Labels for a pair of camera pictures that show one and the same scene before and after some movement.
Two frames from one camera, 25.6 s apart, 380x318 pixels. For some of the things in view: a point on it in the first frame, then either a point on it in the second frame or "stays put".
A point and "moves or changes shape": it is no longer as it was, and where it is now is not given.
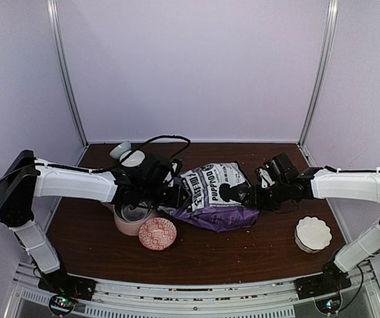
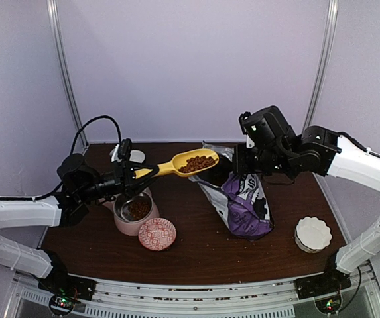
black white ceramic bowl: [134, 159] stays put
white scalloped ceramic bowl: [312, 234] stays put
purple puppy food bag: [218, 198] moves or changes shape
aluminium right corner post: [322, 69] stays put
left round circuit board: [62, 304] stays put
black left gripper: [179, 197] -> [125, 177]
